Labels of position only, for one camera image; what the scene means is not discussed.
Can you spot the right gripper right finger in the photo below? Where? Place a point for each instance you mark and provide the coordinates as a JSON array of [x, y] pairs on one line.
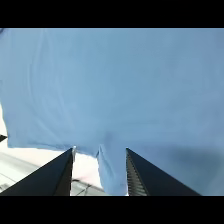
[[153, 180]]

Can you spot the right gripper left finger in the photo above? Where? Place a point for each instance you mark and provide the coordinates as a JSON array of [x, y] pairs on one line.
[[50, 178]]

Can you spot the blue T-shirt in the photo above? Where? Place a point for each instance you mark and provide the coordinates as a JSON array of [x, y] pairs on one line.
[[113, 90]]

